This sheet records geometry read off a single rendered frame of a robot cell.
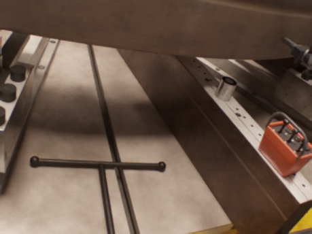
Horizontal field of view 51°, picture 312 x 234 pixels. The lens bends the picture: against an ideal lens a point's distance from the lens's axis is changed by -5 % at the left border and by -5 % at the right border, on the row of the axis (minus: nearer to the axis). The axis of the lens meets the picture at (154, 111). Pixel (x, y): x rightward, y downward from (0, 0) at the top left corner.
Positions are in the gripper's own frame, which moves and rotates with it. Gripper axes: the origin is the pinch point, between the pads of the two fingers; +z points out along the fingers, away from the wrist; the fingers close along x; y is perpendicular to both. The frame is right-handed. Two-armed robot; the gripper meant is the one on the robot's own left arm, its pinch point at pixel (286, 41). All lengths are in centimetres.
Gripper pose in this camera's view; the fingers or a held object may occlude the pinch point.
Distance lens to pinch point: 185.9
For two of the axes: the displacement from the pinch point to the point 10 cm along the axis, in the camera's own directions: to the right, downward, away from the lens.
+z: -5.4, -6.2, 5.8
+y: -2.8, 7.7, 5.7
